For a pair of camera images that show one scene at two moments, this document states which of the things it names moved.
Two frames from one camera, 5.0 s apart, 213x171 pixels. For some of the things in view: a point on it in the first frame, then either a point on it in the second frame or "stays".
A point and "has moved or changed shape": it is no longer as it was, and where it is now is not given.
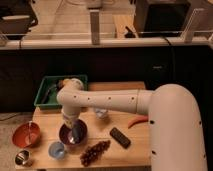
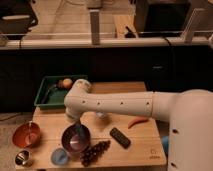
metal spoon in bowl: [29, 137] stays
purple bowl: [65, 133] has moved or changed shape
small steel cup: [22, 157] stays
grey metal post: [95, 26] stays
